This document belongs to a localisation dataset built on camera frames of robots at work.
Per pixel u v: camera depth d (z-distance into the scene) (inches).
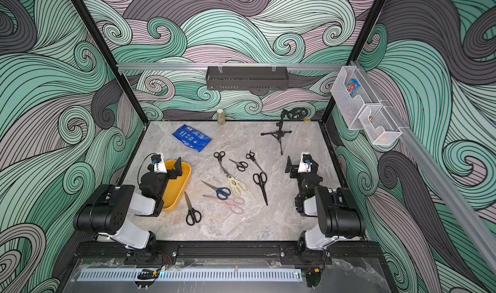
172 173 31.5
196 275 27.5
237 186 36.3
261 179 37.4
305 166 29.9
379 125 29.8
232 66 37.2
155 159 29.4
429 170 20.5
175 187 36.4
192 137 42.8
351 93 33.7
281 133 41.9
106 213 17.7
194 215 32.7
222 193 35.3
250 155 40.9
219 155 40.8
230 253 29.3
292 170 31.7
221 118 45.0
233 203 34.0
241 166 39.5
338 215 17.3
